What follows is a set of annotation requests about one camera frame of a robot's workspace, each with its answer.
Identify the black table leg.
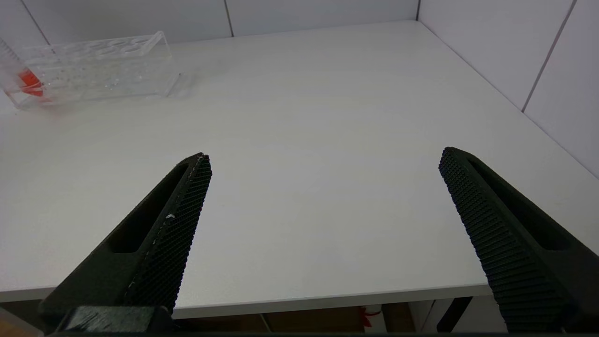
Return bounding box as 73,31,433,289
437,296,474,333

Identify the clear acrylic test tube rack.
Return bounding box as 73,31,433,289
0,31,182,111

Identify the white post with red tie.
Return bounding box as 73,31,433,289
358,304,385,333

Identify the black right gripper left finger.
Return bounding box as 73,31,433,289
39,152,213,329

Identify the test tube with red pigment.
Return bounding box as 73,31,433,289
0,37,48,100

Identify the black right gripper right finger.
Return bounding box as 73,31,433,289
438,147,599,333

